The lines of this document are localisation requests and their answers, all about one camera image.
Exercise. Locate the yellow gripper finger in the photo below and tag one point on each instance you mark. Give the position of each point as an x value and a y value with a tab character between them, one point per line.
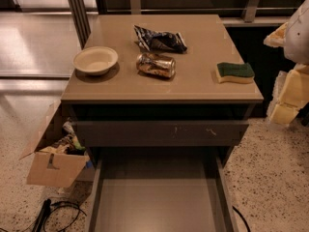
277	37
290	94

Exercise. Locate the crushed orange soda can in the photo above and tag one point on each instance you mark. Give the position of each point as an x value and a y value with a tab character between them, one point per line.
155	64

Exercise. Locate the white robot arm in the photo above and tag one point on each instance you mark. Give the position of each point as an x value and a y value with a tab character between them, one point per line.
296	44

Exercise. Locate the grey drawer cabinet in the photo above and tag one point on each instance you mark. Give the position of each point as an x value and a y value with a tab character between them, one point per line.
192	94

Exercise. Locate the open grey middle drawer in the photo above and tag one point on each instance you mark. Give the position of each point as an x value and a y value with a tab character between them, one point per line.
160	194

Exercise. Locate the grey top drawer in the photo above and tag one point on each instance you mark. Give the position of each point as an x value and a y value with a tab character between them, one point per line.
160	133

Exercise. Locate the green yellow sponge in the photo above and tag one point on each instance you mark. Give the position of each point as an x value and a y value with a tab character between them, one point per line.
235	73

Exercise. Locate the blue crumpled chip bag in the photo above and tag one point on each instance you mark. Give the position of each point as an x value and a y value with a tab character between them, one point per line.
153	40

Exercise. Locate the white paper bowl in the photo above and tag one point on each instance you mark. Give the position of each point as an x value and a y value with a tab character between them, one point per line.
96	60

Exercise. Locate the cardboard box with trash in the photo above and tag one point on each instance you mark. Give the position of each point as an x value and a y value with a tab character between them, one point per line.
58	158

